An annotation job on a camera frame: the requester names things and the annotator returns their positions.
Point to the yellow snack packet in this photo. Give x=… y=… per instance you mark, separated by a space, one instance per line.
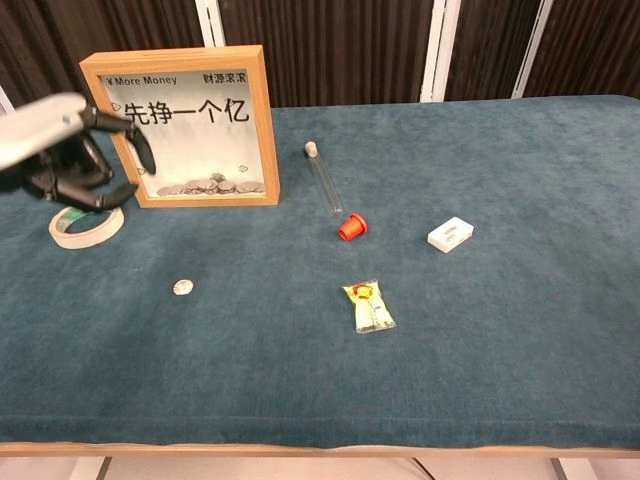
x=370 y=310

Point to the red plastic cap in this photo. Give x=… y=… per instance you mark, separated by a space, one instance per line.
x=352 y=227

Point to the blue felt table cover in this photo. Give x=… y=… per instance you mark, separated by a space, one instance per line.
x=450 y=325

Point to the white partition post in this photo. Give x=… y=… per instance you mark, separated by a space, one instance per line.
x=4 y=100
x=210 y=22
x=437 y=50
x=532 y=50

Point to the clear glass test tube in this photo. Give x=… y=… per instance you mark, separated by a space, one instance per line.
x=324 y=175

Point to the wooden table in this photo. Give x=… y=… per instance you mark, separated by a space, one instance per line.
x=320 y=450

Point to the white tape roll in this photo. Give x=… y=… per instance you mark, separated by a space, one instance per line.
x=85 y=241

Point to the pile of silver coins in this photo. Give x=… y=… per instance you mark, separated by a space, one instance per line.
x=210 y=187

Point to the silver coin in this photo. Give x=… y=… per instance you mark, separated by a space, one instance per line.
x=183 y=287

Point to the small white box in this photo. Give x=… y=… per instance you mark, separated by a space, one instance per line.
x=450 y=235

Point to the wooden frame coin bank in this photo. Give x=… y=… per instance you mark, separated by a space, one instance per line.
x=270 y=150

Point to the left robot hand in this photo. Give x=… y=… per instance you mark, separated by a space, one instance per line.
x=35 y=130

